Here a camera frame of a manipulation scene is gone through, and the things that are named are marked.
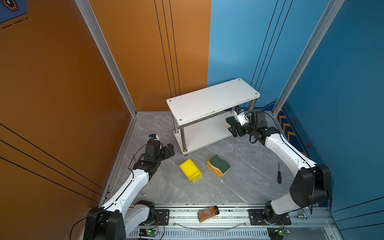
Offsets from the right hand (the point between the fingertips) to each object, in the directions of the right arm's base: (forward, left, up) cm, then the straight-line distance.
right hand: (237, 123), depth 87 cm
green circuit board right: (-50, -14, -22) cm, 57 cm away
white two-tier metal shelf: (-8, +22, +14) cm, 27 cm away
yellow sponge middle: (-28, +25, -12) cm, 40 cm away
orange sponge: (-22, +13, -14) cm, 30 cm away
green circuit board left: (-51, +47, -21) cm, 73 cm away
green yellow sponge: (-21, +12, -12) cm, 27 cm away
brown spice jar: (-44, +19, -16) cm, 50 cm away
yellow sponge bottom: (-27, +23, -17) cm, 39 cm away
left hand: (-11, +41, -7) cm, 43 cm away
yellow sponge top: (-23, +28, -9) cm, 37 cm away
